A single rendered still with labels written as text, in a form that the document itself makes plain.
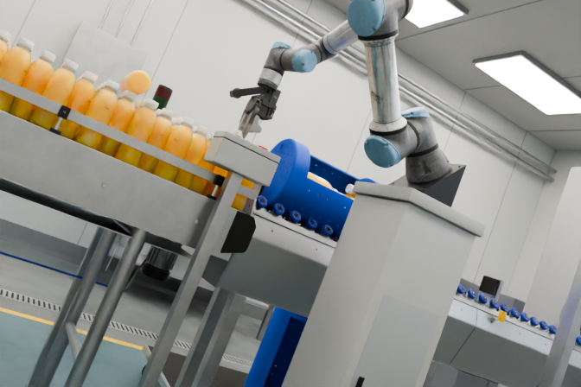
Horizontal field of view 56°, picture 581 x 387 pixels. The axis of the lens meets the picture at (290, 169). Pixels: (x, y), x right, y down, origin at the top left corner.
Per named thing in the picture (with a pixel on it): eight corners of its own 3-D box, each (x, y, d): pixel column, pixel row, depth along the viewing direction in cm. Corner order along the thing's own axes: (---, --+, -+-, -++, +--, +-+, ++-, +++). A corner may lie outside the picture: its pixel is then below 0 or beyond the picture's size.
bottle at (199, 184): (198, 193, 190) (219, 144, 192) (205, 195, 184) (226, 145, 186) (180, 186, 186) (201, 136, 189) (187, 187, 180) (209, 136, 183)
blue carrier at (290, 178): (442, 288, 233) (469, 226, 234) (271, 214, 195) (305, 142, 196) (402, 265, 259) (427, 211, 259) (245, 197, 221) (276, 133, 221)
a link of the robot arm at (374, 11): (421, 155, 175) (407, -21, 151) (394, 176, 166) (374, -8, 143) (390, 149, 183) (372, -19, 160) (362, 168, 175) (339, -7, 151)
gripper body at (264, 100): (271, 122, 188) (284, 90, 190) (250, 111, 185) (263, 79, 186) (262, 122, 195) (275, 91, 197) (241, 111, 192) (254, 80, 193)
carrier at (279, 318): (232, 383, 262) (274, 412, 243) (300, 212, 273) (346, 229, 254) (267, 384, 283) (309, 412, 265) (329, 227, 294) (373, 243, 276)
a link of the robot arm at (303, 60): (322, 43, 184) (299, 42, 192) (300, 53, 178) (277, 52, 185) (326, 66, 188) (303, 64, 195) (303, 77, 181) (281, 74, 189)
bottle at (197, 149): (169, 180, 174) (193, 127, 177) (167, 180, 181) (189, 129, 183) (190, 189, 177) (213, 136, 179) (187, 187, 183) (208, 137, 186)
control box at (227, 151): (269, 187, 170) (282, 156, 171) (213, 161, 161) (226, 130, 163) (256, 184, 179) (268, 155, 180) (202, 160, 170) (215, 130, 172)
